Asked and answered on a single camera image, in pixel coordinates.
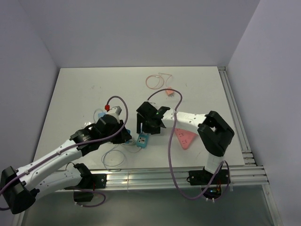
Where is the teal power strip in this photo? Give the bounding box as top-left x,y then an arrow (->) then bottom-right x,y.
136,133 -> 149,149

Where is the pink triangular power strip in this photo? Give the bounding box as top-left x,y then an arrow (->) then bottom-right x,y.
174,128 -> 197,150

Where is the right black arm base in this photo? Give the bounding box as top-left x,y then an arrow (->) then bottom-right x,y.
186,169 -> 231,201

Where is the pink USB charger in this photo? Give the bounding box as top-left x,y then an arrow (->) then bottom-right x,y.
165,87 -> 174,97

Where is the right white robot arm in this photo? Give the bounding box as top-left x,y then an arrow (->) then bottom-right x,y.
136,102 -> 235,184

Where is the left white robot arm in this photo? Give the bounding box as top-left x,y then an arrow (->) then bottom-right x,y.
0,114 -> 131,214

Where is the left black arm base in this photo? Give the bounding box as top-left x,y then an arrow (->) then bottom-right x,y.
73,174 -> 107,207

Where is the light blue thin cable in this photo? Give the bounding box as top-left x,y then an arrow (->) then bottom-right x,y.
93,108 -> 127,172

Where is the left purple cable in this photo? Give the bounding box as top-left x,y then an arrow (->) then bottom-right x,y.
0,96 -> 129,210

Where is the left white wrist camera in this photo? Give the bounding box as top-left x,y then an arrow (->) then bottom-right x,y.
106,106 -> 122,122

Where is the blue square plug adapter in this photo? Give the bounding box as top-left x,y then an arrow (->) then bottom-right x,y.
124,129 -> 132,144

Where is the aluminium rail frame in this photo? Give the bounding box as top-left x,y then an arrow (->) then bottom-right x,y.
11,66 -> 283,226

